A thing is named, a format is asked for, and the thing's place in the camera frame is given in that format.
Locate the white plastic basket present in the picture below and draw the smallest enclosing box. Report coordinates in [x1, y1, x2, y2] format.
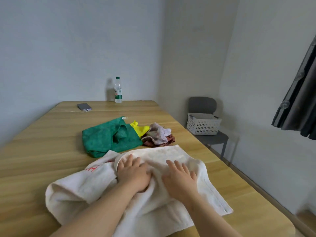
[186, 113, 222, 135]

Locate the wooden table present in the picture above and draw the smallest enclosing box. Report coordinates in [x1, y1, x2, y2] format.
[0, 100, 296, 237]

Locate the small white towel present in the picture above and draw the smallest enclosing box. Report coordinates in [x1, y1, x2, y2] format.
[45, 145, 234, 237]

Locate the person's right forearm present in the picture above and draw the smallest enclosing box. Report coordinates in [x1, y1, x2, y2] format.
[187, 195, 242, 237]

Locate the clear green-label water bottle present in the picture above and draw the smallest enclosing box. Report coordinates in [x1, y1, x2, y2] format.
[114, 76, 123, 103]

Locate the grey chair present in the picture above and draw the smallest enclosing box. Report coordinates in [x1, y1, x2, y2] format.
[187, 96, 229, 160]

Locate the yellow cloth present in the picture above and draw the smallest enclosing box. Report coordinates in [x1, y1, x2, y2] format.
[130, 120, 150, 139]

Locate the person's right hand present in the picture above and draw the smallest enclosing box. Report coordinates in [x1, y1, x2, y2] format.
[161, 160, 199, 203]

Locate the lilac dotted white cloth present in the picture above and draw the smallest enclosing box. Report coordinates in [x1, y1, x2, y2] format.
[144, 122, 172, 145]

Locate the green cloth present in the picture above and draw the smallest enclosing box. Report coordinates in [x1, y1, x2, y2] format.
[82, 116, 144, 158]

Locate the dark grey curtain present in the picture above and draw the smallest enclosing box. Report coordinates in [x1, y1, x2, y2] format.
[271, 34, 316, 141]

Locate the person's left forearm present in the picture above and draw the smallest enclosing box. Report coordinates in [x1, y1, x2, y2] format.
[49, 184, 139, 237]

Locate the person's left hand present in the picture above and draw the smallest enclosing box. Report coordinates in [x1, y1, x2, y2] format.
[116, 154, 152, 193]

